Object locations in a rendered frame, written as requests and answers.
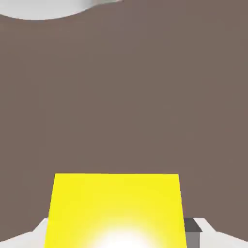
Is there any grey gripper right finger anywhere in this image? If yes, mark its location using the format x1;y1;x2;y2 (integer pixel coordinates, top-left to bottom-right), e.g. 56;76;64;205
183;217;248;248

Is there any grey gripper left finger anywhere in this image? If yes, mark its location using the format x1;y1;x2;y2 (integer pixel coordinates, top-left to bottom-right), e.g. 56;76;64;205
0;217;49;248

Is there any small yellow cube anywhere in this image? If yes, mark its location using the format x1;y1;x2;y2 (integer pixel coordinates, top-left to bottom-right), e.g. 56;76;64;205
44;173;188;248

